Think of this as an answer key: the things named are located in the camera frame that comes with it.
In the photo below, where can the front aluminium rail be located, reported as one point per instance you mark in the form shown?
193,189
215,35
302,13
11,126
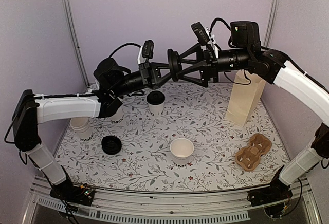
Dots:
119,206

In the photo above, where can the metal frame post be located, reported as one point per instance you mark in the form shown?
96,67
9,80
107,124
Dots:
75,42
271,22

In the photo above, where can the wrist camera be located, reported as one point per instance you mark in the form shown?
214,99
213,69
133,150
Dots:
145,52
205,38

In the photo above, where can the left metal frame post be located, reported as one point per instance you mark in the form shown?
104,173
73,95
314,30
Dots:
75,42

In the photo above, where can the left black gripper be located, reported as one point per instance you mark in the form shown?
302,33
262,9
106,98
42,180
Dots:
151,75

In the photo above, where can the black plastic cup lid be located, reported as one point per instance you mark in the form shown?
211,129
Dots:
155,98

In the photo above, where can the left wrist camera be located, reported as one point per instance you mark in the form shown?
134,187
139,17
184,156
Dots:
145,52

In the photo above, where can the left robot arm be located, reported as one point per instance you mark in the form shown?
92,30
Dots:
114,82

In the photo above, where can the white paper coffee cup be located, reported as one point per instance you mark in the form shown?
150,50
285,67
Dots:
156,109

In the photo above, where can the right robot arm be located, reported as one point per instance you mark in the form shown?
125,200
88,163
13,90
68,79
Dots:
275,67

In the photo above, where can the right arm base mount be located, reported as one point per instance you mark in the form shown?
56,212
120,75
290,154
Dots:
270,193

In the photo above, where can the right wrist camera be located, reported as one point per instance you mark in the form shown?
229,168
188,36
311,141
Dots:
205,38

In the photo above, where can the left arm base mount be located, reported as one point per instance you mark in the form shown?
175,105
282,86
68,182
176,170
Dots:
74,191

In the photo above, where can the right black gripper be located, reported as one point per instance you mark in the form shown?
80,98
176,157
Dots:
206,61

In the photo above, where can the floral patterned table mat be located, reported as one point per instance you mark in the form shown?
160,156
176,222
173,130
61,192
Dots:
145,161

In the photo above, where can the beige paper takeout bag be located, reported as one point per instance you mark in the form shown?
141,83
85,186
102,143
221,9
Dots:
245,95

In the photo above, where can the stack of black lids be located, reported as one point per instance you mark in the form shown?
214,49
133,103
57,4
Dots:
111,145

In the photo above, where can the right metal frame post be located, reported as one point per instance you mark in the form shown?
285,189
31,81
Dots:
271,22

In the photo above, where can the white cup holding straws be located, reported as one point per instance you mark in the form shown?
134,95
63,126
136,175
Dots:
117,117

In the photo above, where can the stack of white paper cups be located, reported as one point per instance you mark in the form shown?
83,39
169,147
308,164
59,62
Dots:
82,128

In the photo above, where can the brown cardboard cup carrier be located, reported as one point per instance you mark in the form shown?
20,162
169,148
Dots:
249,157

